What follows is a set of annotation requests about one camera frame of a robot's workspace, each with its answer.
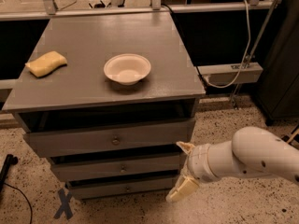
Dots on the black stand foot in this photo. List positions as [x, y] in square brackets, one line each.
[9, 160]

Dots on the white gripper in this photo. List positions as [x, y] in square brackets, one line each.
[195, 162]

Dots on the grey power strip box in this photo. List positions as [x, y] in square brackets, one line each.
[224, 74]

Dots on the blue tape cross mark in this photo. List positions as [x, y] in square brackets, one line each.
[64, 208]

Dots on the black caster wheel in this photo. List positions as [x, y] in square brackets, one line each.
[294, 133]

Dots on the grey drawer cabinet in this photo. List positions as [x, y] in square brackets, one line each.
[80, 96]

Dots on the grey top drawer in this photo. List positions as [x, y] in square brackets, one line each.
[100, 139]

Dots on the metal railing frame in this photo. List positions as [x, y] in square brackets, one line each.
[124, 6]

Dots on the grey drawer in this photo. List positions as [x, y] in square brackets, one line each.
[100, 139]
[117, 167]
[124, 187]

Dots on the grey bottom drawer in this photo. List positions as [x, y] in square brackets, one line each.
[124, 187]

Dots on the dark cabinet at right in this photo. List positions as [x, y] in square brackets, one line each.
[277, 91]

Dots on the yellow sponge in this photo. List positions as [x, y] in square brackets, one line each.
[46, 64]

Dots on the white paper bowl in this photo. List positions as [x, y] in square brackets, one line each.
[127, 69]

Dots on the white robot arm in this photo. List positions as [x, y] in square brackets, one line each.
[252, 152]

